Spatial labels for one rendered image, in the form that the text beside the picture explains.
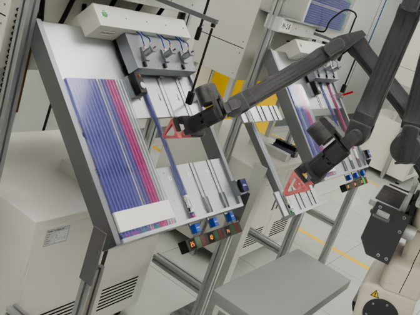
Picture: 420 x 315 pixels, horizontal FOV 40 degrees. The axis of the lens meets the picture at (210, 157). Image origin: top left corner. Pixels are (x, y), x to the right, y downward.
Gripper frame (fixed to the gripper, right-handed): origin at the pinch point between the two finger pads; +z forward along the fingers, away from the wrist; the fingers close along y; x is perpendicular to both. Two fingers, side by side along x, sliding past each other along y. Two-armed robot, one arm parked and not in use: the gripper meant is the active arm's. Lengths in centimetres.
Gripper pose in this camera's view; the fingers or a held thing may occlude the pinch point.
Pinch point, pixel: (173, 135)
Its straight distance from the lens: 191.9
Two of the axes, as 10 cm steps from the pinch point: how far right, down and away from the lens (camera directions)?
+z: -7.7, 3.6, 5.3
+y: -5.5, 0.5, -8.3
